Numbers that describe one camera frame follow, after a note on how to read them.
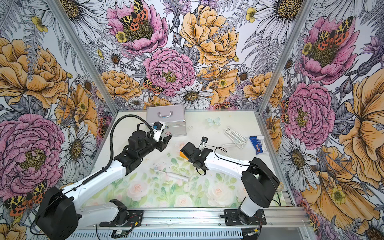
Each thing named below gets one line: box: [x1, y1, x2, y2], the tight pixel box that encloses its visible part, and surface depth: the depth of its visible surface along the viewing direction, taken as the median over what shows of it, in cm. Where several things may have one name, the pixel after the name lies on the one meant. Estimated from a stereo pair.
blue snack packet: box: [249, 135, 265, 155], surface depth 101 cm
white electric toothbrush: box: [154, 167, 190, 183], surface depth 89 cm
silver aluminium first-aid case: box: [146, 105, 187, 137], surface depth 101 cm
